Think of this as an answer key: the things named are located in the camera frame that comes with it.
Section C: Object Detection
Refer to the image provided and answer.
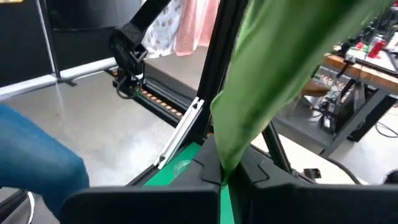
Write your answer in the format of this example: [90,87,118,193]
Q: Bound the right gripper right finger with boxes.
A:
[228,145,398,224]

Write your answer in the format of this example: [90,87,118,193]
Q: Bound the black partition panel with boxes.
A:
[0,0,53,88]
[46,0,144,73]

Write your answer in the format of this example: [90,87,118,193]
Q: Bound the black floor cable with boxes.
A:
[323,157,362,185]

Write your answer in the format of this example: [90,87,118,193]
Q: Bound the bright red artificial tulip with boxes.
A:
[210,0,393,184]

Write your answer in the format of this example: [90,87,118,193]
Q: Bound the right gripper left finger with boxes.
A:
[60,136,223,224]

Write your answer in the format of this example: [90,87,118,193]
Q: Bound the red bottle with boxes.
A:
[368,39,386,59]

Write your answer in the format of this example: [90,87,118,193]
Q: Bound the white partition base rail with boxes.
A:
[0,57,118,101]

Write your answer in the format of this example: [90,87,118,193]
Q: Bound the green table mat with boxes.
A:
[143,141,237,224]

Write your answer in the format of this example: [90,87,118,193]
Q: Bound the black equipment box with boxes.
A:
[320,90,355,131]

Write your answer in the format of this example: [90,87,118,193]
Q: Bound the silver frame bracket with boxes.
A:
[153,96,205,170]

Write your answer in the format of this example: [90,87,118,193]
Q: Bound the wooden-top workbench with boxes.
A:
[323,52,398,158]

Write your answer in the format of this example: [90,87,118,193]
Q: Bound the black aluminium table frame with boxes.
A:
[105,0,323,187]

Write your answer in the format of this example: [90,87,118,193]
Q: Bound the brown stool seat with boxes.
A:
[303,79,330,97]

